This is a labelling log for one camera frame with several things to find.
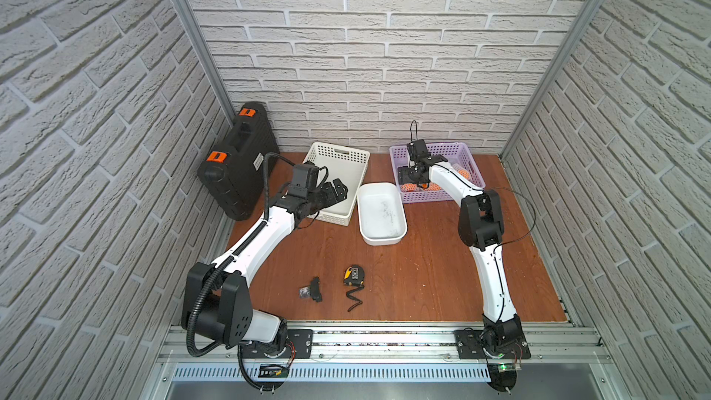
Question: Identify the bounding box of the aluminium mounting rail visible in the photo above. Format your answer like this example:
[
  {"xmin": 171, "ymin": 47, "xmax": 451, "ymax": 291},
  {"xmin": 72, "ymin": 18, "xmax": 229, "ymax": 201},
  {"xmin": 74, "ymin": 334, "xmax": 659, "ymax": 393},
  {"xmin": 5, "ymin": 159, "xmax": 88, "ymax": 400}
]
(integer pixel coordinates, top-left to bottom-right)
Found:
[{"xmin": 158, "ymin": 321, "xmax": 611, "ymax": 383}]

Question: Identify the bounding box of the small black gripper part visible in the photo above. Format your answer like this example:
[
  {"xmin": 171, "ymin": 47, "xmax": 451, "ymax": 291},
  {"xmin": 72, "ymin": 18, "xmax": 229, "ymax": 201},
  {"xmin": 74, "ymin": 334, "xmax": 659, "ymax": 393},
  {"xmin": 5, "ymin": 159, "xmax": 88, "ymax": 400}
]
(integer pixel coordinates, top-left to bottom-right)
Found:
[{"xmin": 299, "ymin": 277, "xmax": 322, "ymax": 303}]

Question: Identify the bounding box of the black plastic tool case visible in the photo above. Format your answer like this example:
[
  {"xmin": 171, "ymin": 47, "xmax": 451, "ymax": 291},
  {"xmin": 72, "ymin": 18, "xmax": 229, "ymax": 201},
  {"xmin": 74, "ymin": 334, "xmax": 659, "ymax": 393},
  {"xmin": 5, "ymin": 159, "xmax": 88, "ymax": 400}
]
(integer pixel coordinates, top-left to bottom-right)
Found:
[{"xmin": 197, "ymin": 101, "xmax": 280, "ymax": 221}]

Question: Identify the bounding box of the yellow black tape measure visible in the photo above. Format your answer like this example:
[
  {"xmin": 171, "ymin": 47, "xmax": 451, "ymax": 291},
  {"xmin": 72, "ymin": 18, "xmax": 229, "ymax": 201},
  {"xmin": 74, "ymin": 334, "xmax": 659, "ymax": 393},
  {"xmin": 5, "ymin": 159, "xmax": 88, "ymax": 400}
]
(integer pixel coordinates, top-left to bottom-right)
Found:
[{"xmin": 343, "ymin": 265, "xmax": 365, "ymax": 287}]

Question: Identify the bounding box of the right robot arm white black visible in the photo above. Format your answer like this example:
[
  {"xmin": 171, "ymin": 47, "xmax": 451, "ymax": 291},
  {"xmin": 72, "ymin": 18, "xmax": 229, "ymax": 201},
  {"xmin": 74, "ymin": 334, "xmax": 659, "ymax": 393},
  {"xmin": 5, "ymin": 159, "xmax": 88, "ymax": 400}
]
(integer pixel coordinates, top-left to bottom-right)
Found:
[{"xmin": 397, "ymin": 155, "xmax": 530, "ymax": 360}]

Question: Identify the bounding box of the white plastic tub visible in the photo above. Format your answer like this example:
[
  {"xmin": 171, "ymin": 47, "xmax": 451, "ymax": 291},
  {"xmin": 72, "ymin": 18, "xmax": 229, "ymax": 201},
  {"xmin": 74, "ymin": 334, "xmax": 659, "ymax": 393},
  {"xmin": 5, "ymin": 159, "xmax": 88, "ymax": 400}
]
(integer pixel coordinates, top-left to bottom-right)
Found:
[{"xmin": 357, "ymin": 183, "xmax": 407, "ymax": 246}]

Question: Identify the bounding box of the purple perforated plastic basket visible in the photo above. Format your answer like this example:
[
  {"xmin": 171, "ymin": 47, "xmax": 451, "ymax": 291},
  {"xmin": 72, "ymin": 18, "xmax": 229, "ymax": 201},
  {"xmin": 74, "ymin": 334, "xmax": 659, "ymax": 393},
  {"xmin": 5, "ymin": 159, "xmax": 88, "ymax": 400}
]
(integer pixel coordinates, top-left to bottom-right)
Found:
[{"xmin": 389, "ymin": 142, "xmax": 486, "ymax": 204}]

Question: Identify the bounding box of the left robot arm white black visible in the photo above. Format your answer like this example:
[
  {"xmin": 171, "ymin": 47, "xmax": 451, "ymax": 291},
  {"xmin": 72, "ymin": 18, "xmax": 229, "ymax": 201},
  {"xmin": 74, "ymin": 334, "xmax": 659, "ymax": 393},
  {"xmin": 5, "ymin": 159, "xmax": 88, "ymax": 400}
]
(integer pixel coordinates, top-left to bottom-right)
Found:
[{"xmin": 181, "ymin": 179, "xmax": 348, "ymax": 357}]

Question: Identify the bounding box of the white perforated plastic basket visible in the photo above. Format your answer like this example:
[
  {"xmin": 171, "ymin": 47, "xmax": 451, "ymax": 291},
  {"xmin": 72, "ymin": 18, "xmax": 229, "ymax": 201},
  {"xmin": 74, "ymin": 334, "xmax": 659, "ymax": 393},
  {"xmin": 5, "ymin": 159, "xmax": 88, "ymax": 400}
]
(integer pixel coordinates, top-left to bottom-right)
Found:
[{"xmin": 305, "ymin": 142, "xmax": 370, "ymax": 226}]

